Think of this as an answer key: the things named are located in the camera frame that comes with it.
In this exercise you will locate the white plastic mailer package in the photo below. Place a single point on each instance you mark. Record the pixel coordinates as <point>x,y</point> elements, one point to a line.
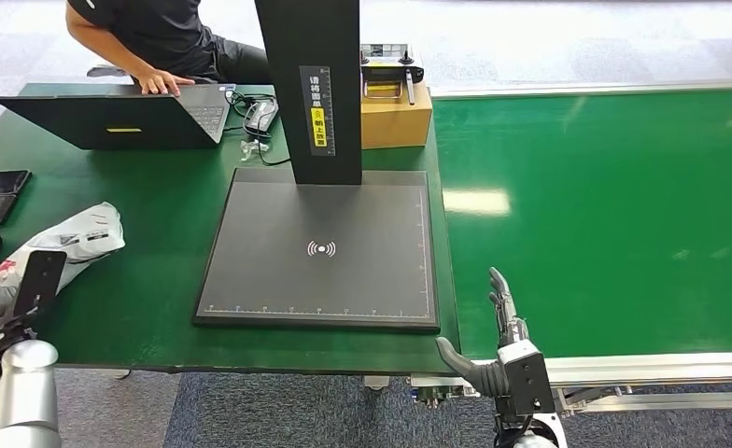
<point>84,238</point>

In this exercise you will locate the black inbound scanner machine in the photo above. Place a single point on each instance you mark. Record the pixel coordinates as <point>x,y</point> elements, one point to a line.
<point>341,278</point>

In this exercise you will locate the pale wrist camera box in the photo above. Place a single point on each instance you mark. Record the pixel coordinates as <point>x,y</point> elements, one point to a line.
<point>39,281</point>
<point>527,377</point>

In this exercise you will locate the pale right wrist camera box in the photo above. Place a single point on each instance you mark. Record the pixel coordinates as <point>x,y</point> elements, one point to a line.
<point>527,377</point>

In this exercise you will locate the green conveyor belt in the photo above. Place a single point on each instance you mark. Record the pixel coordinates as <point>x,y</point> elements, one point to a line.
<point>619,185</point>

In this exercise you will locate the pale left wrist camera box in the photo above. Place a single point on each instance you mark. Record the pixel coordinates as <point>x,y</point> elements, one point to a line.
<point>39,281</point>

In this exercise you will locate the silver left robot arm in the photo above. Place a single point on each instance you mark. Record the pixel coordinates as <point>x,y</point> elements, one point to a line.
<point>19,396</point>

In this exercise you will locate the green table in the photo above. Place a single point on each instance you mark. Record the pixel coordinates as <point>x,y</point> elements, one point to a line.
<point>156,235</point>

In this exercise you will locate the person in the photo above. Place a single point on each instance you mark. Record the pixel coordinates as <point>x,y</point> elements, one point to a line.
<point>162,31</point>

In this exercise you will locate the brown cardboard box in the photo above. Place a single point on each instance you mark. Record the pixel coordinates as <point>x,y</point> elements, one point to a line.
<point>397,127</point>

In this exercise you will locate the black remote controller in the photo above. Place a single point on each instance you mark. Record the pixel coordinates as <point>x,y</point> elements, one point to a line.
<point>392,73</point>

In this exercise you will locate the small clear plastic piece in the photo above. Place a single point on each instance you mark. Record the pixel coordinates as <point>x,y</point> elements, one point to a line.
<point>253,149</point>

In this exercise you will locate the aluminium conveyor frame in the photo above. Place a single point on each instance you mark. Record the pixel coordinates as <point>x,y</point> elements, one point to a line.
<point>681,369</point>

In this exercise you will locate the black laptop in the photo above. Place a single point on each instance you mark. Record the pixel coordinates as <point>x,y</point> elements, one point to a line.
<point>112,120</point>

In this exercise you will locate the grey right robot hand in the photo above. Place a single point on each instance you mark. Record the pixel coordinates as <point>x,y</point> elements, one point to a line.
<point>480,377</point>

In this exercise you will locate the person's hand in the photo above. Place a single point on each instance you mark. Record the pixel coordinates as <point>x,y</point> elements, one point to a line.
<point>162,83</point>

